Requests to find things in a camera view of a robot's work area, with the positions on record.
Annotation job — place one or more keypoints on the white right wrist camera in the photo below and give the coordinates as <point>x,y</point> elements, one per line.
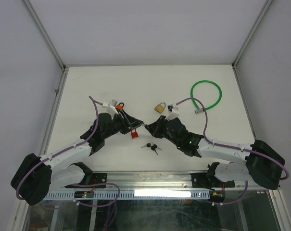
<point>173,112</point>

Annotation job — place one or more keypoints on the green cable lock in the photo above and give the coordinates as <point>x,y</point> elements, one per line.
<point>208,91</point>

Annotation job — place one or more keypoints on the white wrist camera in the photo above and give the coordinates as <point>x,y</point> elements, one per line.
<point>173,112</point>
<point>111,107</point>

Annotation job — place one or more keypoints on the black head key right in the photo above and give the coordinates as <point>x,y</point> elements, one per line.
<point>154,148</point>

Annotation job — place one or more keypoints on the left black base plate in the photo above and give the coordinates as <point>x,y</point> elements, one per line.
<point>90,179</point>

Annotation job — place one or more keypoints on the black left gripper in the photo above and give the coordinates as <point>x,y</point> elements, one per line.
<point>129,123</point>

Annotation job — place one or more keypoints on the white perforated cable duct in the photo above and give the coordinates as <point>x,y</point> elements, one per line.
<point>139,194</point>

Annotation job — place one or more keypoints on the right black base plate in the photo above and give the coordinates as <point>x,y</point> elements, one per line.
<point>200,180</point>

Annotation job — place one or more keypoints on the red cable padlock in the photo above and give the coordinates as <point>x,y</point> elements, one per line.
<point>134,134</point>

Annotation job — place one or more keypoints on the brass padlock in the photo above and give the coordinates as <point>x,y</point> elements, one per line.
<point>160,107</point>

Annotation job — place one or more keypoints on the black head key left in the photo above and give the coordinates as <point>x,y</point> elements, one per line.
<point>146,145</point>

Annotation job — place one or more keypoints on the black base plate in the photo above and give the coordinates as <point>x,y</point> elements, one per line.
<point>90,179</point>
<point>200,180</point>

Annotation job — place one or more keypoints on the orange black padlock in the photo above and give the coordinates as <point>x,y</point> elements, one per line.
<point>120,107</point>

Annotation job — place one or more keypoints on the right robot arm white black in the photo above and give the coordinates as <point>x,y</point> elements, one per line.
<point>257,161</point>

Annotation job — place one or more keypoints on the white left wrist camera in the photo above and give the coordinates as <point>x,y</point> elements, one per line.
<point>111,107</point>

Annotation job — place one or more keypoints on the black head key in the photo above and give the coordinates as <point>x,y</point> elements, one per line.
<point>146,145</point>
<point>154,148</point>

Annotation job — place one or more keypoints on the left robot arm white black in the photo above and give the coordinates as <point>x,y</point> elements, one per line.
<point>39,175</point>

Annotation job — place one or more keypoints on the aluminium mounting rail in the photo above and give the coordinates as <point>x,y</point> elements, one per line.
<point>131,180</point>

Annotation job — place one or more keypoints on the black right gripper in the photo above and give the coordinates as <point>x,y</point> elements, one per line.
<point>155,127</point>

